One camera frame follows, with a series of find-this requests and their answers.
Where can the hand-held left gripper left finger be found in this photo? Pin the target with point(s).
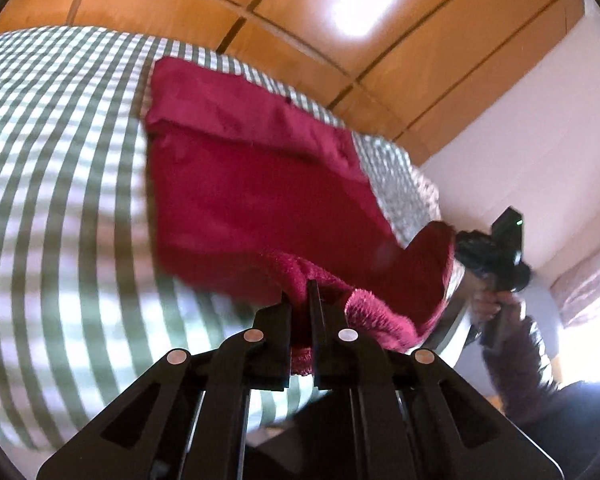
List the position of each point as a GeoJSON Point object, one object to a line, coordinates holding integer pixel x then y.
{"type": "Point", "coordinates": [275, 345]}

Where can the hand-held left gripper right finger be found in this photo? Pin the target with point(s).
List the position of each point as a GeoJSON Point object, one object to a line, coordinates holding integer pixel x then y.
{"type": "Point", "coordinates": [325, 345]}

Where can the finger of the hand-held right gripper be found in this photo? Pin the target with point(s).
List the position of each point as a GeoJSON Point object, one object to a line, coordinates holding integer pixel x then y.
{"type": "Point", "coordinates": [470, 250]}

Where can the dark red garment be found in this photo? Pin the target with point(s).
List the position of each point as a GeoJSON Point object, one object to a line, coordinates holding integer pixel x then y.
{"type": "Point", "coordinates": [255, 185]}

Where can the person's right forearm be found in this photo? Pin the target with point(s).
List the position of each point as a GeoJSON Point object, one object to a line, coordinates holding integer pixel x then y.
{"type": "Point", "coordinates": [525, 360]}

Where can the person's right hand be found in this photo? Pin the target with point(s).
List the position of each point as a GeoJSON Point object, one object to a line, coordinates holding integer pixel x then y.
{"type": "Point", "coordinates": [510, 310]}

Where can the pale patterned cloth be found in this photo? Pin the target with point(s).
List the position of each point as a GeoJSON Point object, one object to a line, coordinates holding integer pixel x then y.
{"type": "Point", "coordinates": [590, 285]}

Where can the person's dark trousers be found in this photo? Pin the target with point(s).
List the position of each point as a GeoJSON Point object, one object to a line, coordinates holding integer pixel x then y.
{"type": "Point", "coordinates": [580, 425]}

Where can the wooden wardrobe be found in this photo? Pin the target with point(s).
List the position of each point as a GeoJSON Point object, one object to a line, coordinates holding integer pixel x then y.
{"type": "Point", "coordinates": [380, 60]}

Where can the green checked bedsheet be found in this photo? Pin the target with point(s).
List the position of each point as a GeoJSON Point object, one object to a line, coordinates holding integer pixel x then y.
{"type": "Point", "coordinates": [55, 185]}

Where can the grey bed frame rail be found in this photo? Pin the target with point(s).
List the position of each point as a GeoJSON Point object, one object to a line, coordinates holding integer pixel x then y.
{"type": "Point", "coordinates": [452, 315]}

